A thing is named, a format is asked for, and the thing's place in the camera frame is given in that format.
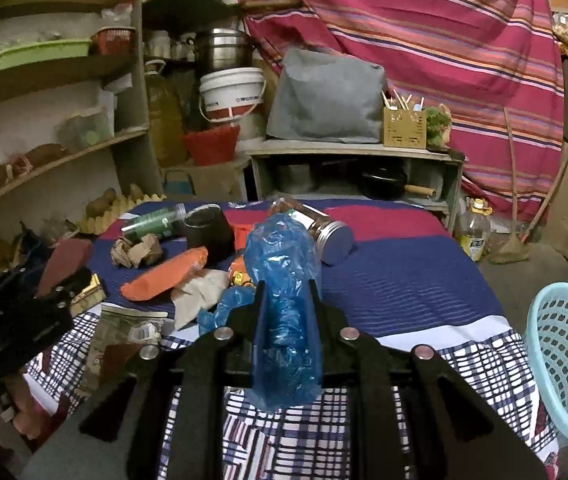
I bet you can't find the orange yellow snack wrapper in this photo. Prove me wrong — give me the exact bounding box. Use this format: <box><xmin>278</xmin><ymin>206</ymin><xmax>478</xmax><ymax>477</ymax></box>
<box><xmin>228</xmin><ymin>256</ymin><xmax>254</xmax><ymax>287</ymax></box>

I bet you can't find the blue plastic bag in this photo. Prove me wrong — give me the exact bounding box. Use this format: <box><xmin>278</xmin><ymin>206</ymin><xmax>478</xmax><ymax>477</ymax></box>
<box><xmin>197</xmin><ymin>214</ymin><xmax>322</xmax><ymax>412</ymax></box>

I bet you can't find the person left hand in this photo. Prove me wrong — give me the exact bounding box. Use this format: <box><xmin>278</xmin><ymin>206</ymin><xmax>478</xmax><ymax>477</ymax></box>
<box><xmin>0</xmin><ymin>368</ymin><xmax>71</xmax><ymax>453</ymax></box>

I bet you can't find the white crumpled paper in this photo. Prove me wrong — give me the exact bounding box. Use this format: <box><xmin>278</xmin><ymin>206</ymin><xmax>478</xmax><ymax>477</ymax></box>
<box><xmin>170</xmin><ymin>269</ymin><xmax>230</xmax><ymax>330</ymax></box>

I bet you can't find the clear brown plastic packet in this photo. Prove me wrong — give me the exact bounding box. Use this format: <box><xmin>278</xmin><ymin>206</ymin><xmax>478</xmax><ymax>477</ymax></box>
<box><xmin>76</xmin><ymin>304</ymin><xmax>168</xmax><ymax>399</ymax></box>

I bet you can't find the orange plastic bag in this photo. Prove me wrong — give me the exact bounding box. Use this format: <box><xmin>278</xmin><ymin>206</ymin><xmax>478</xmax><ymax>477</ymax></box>
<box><xmin>120</xmin><ymin>246</ymin><xmax>208</xmax><ymax>302</ymax></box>

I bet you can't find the crumpled brown paper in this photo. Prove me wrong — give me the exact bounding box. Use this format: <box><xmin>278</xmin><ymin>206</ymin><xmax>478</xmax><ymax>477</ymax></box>
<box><xmin>110</xmin><ymin>233</ymin><xmax>164</xmax><ymax>269</ymax></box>

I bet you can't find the yellow egg tray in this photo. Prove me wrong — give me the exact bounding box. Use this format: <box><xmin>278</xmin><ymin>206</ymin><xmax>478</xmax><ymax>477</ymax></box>
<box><xmin>77</xmin><ymin>194</ymin><xmax>166</xmax><ymax>235</ymax></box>

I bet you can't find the black cup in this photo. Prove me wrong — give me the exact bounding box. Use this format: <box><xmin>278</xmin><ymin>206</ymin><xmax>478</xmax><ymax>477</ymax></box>
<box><xmin>183</xmin><ymin>204</ymin><xmax>235</xmax><ymax>268</ymax></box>

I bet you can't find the striped blue red tablecloth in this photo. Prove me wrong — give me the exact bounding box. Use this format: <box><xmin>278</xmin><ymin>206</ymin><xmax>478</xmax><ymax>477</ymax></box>
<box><xmin>20</xmin><ymin>200</ymin><xmax>558</xmax><ymax>479</ymax></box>

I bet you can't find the green label plastic jar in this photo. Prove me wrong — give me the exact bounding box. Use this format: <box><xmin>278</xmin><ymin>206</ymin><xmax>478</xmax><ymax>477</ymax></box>
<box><xmin>120</xmin><ymin>204</ymin><xmax>186</xmax><ymax>243</ymax></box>

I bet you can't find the glass jar metal lid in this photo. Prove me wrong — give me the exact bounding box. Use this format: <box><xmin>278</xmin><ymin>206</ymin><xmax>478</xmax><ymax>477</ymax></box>
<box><xmin>270</xmin><ymin>197</ymin><xmax>354</xmax><ymax>266</ymax></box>

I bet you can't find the cardboard box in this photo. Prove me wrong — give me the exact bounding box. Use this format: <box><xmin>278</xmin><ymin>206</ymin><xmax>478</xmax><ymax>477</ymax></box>
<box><xmin>160</xmin><ymin>156</ymin><xmax>250</xmax><ymax>202</ymax></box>

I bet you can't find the yellow oil bottle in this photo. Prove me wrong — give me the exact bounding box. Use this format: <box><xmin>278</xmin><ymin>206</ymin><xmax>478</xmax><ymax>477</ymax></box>
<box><xmin>458</xmin><ymin>197</ymin><xmax>492</xmax><ymax>262</ymax></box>

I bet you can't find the wooden corner shelf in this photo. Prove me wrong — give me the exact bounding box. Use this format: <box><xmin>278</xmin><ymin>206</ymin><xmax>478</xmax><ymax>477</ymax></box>
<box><xmin>0</xmin><ymin>0</ymin><xmax>166</xmax><ymax>212</ymax></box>

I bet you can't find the red plastic basket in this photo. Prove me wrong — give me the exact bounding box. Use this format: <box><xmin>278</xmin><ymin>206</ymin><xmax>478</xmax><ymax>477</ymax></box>
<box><xmin>183</xmin><ymin>125</ymin><xmax>241</xmax><ymax>167</ymax></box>

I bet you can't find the low concrete shelf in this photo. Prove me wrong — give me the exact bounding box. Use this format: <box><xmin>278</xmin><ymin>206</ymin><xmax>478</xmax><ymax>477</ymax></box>
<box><xmin>244</xmin><ymin>140</ymin><xmax>465</xmax><ymax>232</ymax></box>

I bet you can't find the large amber oil jug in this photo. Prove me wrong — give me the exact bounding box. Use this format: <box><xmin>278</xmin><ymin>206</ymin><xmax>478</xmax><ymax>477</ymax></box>
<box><xmin>144</xmin><ymin>58</ymin><xmax>188</xmax><ymax>168</ymax></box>

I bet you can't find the green plastic tray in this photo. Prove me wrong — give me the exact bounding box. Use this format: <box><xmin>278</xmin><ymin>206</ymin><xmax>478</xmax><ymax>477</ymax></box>
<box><xmin>0</xmin><ymin>39</ymin><xmax>92</xmax><ymax>70</ymax></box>

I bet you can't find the white plastic bucket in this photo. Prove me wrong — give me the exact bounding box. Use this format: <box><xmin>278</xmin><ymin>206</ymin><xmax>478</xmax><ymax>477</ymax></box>
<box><xmin>198</xmin><ymin>67</ymin><xmax>267</xmax><ymax>124</ymax></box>

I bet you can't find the beige utensil holder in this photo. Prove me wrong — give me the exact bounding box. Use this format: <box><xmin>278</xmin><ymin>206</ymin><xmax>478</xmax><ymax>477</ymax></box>
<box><xmin>382</xmin><ymin>90</ymin><xmax>427</xmax><ymax>150</ymax></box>

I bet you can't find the grey cloth cover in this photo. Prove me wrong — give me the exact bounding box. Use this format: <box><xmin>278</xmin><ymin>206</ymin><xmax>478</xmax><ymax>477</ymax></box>
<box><xmin>267</xmin><ymin>48</ymin><xmax>387</xmax><ymax>144</ymax></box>

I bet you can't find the steel pot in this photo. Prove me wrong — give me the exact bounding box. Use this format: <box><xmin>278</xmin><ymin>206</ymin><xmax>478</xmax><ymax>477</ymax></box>
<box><xmin>195</xmin><ymin>28</ymin><xmax>255</xmax><ymax>74</ymax></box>

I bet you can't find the red striped curtain cloth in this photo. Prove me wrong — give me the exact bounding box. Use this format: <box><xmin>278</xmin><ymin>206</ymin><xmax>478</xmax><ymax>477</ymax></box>
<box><xmin>242</xmin><ymin>0</ymin><xmax>564</xmax><ymax>219</ymax></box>

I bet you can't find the black pan wooden handle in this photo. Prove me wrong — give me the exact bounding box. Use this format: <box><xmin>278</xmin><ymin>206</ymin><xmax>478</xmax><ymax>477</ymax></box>
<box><xmin>357</xmin><ymin>174</ymin><xmax>436</xmax><ymax>200</ymax></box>

